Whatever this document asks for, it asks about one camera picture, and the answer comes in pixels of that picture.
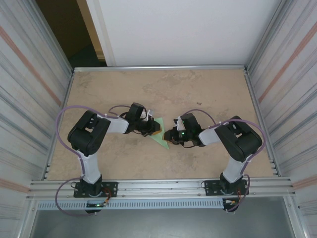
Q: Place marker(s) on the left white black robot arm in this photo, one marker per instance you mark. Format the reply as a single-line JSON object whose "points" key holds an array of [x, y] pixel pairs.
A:
{"points": [[86, 138]]}

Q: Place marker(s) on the aluminium table side rail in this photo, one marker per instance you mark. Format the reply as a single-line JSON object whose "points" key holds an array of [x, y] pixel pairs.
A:
{"points": [[58, 129], [262, 124]]}

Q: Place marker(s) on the aluminium table end rail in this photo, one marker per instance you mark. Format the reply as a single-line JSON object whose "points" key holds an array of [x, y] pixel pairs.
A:
{"points": [[158, 68]]}

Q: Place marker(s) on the wide aluminium mounting rail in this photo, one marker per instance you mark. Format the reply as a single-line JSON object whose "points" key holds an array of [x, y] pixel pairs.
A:
{"points": [[158, 188]]}

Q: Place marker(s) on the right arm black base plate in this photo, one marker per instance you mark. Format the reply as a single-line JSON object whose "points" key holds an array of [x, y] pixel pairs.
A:
{"points": [[210, 188]]}

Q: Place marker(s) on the small circuit board green light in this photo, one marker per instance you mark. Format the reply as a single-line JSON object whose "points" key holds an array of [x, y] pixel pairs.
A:
{"points": [[97, 205]]}

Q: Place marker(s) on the light green paper sheet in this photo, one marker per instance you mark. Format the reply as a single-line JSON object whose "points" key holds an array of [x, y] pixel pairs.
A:
{"points": [[161, 140]]}

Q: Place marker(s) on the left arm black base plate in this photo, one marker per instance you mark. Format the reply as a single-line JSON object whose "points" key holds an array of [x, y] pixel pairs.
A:
{"points": [[110, 189]]}

